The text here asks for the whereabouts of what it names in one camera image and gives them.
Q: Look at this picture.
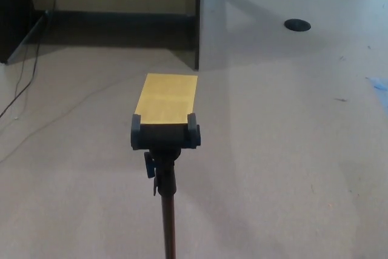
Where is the black round floor cover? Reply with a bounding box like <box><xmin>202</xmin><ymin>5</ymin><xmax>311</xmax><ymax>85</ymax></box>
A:
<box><xmin>284</xmin><ymin>18</ymin><xmax>312</xmax><ymax>32</ymax></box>

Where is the yellow paper sheet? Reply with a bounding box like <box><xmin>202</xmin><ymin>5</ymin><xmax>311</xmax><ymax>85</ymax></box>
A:
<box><xmin>134</xmin><ymin>73</ymin><xmax>199</xmax><ymax>126</ymax></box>

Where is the black tripod with phone holder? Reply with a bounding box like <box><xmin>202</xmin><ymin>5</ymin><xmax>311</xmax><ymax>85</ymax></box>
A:
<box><xmin>130</xmin><ymin>112</ymin><xmax>201</xmax><ymax>259</ymax></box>

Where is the black power cable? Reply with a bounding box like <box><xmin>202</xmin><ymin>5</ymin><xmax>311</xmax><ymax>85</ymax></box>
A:
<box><xmin>0</xmin><ymin>0</ymin><xmax>58</xmax><ymax>118</ymax></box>

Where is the dark wooden desk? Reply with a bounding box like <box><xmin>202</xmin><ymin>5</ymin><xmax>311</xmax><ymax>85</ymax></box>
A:
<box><xmin>0</xmin><ymin>0</ymin><xmax>202</xmax><ymax>72</ymax></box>

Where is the thin grey floor cable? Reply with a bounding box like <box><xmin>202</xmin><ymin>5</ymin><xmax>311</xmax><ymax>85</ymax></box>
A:
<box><xmin>0</xmin><ymin>70</ymin><xmax>147</xmax><ymax>163</ymax></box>

